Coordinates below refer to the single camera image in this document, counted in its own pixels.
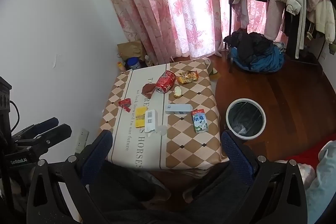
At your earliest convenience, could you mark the red blanket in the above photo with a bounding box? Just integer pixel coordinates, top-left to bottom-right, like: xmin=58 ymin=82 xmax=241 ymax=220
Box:
xmin=285 ymin=133 xmax=336 ymax=170

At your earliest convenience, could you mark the wall power socket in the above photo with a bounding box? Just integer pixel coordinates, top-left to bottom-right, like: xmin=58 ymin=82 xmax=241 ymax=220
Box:
xmin=75 ymin=128 xmax=89 ymax=153

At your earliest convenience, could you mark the yellow packet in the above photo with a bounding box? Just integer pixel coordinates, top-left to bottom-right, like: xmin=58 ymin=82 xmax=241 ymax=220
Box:
xmin=135 ymin=106 xmax=147 ymax=128

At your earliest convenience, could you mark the bitten apple core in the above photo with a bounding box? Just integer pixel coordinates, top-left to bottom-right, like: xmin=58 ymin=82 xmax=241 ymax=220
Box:
xmin=174 ymin=86 xmax=182 ymax=98

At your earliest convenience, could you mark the white round trash bin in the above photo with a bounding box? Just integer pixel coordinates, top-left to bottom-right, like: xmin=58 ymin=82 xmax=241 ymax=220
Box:
xmin=226 ymin=98 xmax=266 ymax=141

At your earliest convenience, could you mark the checkered pillow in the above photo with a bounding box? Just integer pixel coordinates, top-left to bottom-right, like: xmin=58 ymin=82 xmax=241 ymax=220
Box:
xmin=275 ymin=159 xmax=317 ymax=191

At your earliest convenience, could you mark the black clothes pile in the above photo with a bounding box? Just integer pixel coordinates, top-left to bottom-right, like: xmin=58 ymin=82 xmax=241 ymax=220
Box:
xmin=223 ymin=29 xmax=273 ymax=64

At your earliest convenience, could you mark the green milk carton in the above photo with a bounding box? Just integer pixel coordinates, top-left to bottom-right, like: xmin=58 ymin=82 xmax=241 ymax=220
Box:
xmin=191 ymin=109 xmax=209 ymax=134

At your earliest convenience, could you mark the checkered tablecloth on table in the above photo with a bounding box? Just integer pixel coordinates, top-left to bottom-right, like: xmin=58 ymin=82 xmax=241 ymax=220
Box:
xmin=100 ymin=59 xmax=228 ymax=170

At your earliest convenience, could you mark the red crushed soda can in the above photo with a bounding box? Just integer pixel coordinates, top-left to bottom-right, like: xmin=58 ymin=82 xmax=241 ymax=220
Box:
xmin=155 ymin=71 xmax=176 ymax=94

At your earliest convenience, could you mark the orange yellow snack wrapper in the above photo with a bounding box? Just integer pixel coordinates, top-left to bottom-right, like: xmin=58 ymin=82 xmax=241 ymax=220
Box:
xmin=177 ymin=71 xmax=199 ymax=85

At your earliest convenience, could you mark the small red wrapper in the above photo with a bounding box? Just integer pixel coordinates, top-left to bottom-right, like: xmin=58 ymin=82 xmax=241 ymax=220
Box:
xmin=118 ymin=98 xmax=131 ymax=113

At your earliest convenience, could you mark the clear plastic bottle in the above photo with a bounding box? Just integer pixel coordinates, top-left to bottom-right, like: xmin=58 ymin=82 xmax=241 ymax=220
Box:
xmin=145 ymin=55 xmax=153 ymax=67

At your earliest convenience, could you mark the blue lidded white tub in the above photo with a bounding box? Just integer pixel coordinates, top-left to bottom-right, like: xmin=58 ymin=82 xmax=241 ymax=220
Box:
xmin=126 ymin=57 xmax=141 ymax=70

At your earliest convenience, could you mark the brown paper bag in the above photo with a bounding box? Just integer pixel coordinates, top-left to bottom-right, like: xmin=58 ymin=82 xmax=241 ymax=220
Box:
xmin=117 ymin=41 xmax=146 ymax=61

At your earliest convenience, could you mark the small orange capped bottle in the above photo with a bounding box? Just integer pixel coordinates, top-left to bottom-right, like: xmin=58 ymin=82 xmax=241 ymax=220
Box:
xmin=117 ymin=61 xmax=126 ymax=72

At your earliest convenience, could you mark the brown red foil wrapper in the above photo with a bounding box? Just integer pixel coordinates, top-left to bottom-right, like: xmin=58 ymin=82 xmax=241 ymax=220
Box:
xmin=141 ymin=83 xmax=156 ymax=99

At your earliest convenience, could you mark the pink floral curtain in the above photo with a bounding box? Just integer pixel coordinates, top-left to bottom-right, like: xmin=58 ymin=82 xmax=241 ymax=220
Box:
xmin=90 ymin=0 xmax=268 ymax=65

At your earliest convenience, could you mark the black clothes rack pole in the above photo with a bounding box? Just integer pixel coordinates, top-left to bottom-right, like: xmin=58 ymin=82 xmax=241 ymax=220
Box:
xmin=224 ymin=0 xmax=233 ymax=73

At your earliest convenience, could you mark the white barcode box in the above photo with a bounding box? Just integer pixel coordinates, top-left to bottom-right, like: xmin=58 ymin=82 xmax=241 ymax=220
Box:
xmin=145 ymin=109 xmax=158 ymax=133

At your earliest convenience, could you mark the white plastic cup lid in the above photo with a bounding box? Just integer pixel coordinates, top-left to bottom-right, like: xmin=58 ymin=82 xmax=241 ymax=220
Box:
xmin=146 ymin=125 xmax=168 ymax=137

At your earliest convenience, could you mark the blue jacket pile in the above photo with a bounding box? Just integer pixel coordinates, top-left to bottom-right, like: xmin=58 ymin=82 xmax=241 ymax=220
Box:
xmin=231 ymin=44 xmax=285 ymax=73

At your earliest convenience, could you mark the white blue package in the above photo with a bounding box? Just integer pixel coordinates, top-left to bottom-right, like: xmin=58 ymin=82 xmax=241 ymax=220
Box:
xmin=165 ymin=104 xmax=193 ymax=115

